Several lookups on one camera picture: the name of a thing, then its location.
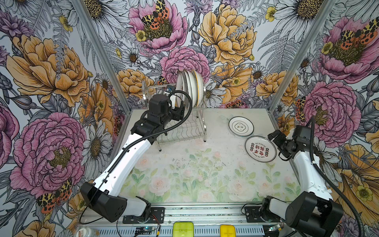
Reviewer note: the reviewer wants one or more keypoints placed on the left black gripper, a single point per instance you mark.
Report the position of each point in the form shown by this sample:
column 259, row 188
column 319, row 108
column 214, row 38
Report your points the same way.
column 179, row 113

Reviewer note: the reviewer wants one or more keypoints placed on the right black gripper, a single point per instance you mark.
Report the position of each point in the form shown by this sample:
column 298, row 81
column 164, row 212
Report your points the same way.
column 277, row 141

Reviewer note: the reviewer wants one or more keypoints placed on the floral patterned white plate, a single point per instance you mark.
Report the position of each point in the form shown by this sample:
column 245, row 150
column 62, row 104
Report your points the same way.
column 260, row 149

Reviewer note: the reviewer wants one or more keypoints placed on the black striped rim plate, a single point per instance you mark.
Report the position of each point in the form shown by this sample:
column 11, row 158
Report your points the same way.
column 186, row 84

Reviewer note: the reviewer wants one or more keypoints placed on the plain white plate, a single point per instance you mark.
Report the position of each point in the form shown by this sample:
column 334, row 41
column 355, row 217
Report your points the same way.
column 179, row 86

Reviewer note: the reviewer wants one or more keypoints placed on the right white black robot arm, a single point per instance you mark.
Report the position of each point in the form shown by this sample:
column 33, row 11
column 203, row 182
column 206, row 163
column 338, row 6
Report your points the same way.
column 313, row 212

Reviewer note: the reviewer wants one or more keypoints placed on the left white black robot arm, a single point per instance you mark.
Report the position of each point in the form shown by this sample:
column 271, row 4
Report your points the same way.
column 103, row 194

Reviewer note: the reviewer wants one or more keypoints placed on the right yellow box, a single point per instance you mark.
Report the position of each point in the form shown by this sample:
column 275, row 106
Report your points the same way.
column 227, row 231

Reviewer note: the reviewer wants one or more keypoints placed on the left yellow green box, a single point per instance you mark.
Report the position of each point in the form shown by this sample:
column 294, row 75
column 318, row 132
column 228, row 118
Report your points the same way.
column 183, row 229

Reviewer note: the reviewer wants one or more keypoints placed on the small green circuit board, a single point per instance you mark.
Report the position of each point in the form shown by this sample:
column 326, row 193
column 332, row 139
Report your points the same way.
column 144, row 229

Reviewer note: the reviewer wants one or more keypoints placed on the white jar with lid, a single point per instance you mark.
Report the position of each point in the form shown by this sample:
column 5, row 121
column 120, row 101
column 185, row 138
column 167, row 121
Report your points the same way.
column 88, row 232

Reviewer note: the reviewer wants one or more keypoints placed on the left aluminium corner post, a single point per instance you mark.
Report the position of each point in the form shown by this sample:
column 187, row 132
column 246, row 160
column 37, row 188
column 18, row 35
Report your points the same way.
column 95, row 39

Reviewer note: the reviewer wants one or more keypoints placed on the aluminium corner post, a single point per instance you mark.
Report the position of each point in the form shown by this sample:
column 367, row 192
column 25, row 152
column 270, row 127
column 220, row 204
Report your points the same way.
column 318, row 23
column 95, row 39

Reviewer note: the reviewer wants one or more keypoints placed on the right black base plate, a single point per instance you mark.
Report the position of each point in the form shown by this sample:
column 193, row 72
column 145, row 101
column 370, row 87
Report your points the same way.
column 255, row 214

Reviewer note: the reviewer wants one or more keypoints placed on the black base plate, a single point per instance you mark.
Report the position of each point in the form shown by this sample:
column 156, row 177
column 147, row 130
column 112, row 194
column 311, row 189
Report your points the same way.
column 158, row 212
column 255, row 214

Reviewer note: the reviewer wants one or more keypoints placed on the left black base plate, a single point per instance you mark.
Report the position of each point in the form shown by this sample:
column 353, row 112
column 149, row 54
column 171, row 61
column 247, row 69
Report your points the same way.
column 158, row 212

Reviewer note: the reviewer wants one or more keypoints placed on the aluminium front rail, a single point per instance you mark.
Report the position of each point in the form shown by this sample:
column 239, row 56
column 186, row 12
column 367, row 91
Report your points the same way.
column 206, row 217

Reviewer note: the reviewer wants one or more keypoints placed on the right aluminium corner post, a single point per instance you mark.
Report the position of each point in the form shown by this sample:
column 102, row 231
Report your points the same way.
column 318, row 23

